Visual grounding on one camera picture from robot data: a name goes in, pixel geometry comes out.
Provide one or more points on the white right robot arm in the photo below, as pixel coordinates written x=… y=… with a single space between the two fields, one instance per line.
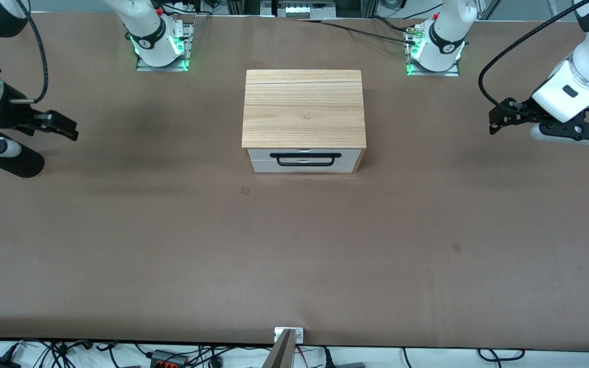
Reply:
x=146 y=30

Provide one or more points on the black power adapter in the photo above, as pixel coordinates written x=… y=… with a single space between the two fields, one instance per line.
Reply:
x=0 y=363

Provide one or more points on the black vase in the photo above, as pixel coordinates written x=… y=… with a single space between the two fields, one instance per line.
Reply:
x=23 y=163

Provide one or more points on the black power strip red switches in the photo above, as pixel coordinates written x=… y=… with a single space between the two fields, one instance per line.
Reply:
x=169 y=359

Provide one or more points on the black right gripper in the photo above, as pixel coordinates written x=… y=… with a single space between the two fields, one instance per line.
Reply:
x=9 y=113

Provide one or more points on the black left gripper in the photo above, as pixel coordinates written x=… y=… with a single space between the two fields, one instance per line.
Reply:
x=524 y=111

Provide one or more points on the light wooden drawer cabinet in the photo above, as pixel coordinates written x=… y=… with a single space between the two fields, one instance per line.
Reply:
x=304 y=112

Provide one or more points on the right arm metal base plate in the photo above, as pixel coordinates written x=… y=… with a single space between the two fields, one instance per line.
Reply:
x=161 y=68

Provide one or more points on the white terminal block device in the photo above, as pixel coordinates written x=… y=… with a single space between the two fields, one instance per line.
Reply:
x=304 y=9

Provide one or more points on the aluminium beam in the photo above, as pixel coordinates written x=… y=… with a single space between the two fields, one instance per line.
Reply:
x=280 y=352

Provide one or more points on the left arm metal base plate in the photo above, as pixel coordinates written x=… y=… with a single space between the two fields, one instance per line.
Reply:
x=432 y=73

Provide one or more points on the silver metal edge bracket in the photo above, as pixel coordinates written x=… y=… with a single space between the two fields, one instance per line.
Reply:
x=299 y=335

